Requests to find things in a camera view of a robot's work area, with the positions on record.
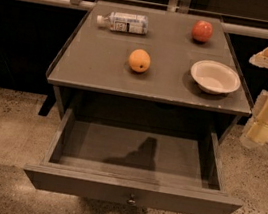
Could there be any orange fruit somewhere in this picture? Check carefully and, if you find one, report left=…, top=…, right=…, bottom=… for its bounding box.
left=128, top=49, right=151, bottom=73

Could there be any metal drawer knob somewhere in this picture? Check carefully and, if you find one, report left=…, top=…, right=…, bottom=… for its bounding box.
left=127, top=194, right=136, bottom=206

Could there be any open grey top drawer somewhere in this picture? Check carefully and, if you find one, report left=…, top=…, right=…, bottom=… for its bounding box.
left=24, top=110, right=242, bottom=214

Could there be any white paper bowl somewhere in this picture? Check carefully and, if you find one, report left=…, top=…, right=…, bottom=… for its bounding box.
left=190, top=60, right=241, bottom=95

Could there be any red apple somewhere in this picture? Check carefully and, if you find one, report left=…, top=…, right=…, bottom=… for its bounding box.
left=191, top=20, right=213, bottom=43

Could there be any grey cabinet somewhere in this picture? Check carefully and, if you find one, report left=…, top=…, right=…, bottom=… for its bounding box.
left=38, top=0, right=267, bottom=150

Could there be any clear plastic water bottle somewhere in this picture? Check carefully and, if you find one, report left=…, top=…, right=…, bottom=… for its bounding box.
left=96, top=11, right=149, bottom=35

